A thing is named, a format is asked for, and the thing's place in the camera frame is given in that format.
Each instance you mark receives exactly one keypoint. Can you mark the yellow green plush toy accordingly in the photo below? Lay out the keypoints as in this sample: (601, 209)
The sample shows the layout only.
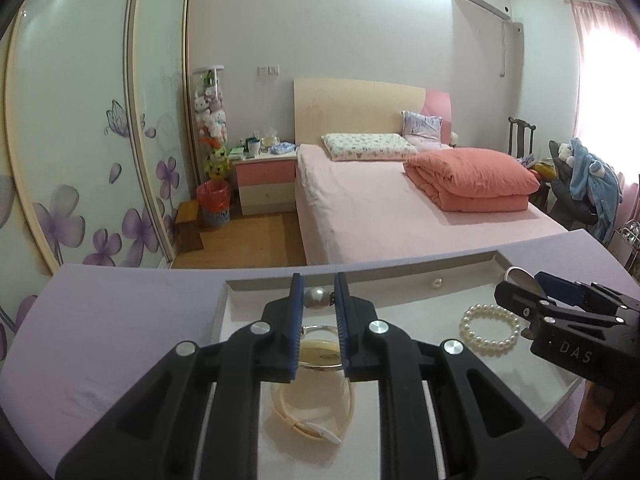
(217, 162)

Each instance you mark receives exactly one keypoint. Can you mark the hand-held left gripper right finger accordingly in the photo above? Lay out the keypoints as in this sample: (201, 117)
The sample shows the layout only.
(345, 330)

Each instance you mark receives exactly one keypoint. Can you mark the white wall switch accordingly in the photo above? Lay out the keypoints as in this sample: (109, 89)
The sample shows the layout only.
(267, 70)

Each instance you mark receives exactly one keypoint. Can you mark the white mug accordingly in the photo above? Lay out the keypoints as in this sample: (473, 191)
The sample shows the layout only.
(253, 148)

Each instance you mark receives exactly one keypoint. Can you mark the grey shallow cardboard tray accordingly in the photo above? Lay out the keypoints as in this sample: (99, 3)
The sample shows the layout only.
(400, 310)

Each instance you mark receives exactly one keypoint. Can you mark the dark wooden chair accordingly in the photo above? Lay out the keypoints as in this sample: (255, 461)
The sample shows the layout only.
(520, 135)

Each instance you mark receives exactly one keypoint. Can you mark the red trash bin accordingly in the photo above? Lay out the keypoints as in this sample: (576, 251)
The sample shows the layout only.
(214, 202)

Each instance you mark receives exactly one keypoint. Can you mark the green white box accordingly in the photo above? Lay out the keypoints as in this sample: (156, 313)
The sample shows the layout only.
(236, 152)

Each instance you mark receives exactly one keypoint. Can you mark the floral print pillow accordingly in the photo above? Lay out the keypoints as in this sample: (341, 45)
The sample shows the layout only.
(365, 145)

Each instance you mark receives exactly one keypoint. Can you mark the folded orange quilt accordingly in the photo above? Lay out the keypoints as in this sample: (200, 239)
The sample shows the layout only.
(465, 175)

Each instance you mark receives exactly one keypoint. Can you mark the grey chair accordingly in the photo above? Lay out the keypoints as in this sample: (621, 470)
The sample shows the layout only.
(565, 195)

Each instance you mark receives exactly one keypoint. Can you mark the pink curtain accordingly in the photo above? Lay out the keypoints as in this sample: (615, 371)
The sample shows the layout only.
(595, 85)

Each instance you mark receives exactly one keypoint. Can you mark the lavender pillow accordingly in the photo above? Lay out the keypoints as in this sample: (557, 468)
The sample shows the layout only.
(422, 125)

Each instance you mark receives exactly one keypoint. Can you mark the blue cloth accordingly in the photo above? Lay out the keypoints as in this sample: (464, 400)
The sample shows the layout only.
(283, 148)

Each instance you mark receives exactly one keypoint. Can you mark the yellow wristwatch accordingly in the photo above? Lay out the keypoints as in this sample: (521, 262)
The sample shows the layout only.
(320, 352)

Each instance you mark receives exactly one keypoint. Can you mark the yellow red toy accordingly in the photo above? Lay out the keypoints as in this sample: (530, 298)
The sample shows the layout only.
(542, 170)

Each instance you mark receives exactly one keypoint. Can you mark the person's right hand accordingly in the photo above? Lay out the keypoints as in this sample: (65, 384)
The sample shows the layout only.
(590, 420)

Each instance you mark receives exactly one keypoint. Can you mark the small wooden stool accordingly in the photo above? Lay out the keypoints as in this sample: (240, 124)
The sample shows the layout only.
(189, 220)

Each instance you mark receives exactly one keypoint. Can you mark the pink white nightstand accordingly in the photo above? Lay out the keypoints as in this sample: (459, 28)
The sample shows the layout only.
(265, 175)

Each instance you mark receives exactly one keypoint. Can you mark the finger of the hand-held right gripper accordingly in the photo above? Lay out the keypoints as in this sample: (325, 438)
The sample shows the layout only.
(522, 300)
(565, 287)

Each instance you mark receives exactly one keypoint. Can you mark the purple tablecloth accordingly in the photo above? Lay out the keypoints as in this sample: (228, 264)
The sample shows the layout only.
(125, 335)

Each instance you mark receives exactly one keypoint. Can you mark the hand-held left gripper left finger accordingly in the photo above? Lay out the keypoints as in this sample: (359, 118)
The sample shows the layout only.
(295, 330)

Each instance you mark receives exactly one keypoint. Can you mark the clear plush toy display tube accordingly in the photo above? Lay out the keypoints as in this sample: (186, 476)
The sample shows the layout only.
(210, 110)

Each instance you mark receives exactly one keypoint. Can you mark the floral sliding door wardrobe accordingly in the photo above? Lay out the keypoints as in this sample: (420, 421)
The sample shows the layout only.
(75, 110)

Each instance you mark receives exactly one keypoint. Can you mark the bed with beige headboard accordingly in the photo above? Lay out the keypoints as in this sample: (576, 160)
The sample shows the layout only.
(360, 200)

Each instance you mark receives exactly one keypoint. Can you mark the blue plush robe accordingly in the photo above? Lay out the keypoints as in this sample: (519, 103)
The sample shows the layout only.
(595, 190)

